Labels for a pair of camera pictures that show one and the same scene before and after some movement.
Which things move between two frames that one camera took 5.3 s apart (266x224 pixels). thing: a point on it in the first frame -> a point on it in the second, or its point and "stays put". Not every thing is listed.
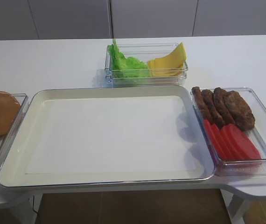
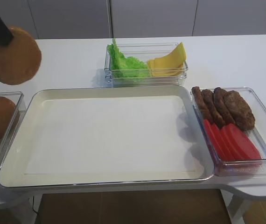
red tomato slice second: [225, 153] stays put
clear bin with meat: [243, 137] stays put
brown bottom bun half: [1, 111] -> [16, 62]
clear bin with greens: [144, 65] stays put
